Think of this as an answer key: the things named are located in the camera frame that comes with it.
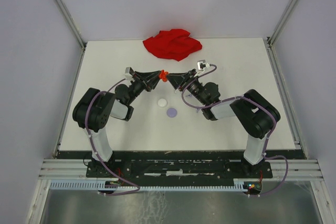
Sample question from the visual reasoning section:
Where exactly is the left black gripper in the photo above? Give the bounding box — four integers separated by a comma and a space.
127, 70, 163, 105

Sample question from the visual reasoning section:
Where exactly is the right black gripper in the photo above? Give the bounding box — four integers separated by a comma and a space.
164, 69, 207, 105

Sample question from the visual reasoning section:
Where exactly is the orange earbud charging case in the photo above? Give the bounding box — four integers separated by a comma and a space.
159, 70, 169, 82

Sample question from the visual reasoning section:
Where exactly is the white earbud charging case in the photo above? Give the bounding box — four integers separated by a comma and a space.
157, 98, 167, 108

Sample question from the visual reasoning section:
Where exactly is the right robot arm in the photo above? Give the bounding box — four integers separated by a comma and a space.
161, 69, 281, 177

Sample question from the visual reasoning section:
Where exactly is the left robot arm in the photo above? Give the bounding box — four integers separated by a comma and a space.
72, 67, 165, 177

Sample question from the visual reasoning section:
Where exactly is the purple earbud charging case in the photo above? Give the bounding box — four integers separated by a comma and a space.
166, 108, 177, 118

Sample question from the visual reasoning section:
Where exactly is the red crumpled cloth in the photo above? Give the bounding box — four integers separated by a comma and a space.
143, 29, 203, 61

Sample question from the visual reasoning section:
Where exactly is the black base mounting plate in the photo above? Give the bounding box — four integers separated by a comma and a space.
56, 150, 307, 183

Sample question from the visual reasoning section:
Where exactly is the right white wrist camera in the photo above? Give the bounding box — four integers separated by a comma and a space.
195, 60, 211, 76

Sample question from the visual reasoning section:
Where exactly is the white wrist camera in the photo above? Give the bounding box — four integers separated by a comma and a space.
195, 60, 211, 76
124, 67, 134, 81

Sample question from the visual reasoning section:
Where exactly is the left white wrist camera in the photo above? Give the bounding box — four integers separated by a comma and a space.
124, 67, 134, 81

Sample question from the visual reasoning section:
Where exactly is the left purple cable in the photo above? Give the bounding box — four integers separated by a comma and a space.
85, 78, 141, 197

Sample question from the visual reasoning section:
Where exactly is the right aluminium frame post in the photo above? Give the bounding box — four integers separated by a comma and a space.
266, 0, 316, 49

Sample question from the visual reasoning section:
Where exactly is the aluminium frame post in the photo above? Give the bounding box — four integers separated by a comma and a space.
266, 0, 316, 49
38, 0, 87, 49

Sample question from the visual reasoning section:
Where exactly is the white slotted cable duct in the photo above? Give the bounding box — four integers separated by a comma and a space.
49, 179, 252, 192

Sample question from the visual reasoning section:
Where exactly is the left aluminium frame post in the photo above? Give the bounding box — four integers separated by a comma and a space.
38, 0, 87, 49

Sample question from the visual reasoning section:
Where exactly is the aluminium front frame rail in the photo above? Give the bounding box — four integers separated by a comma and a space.
39, 159, 324, 182

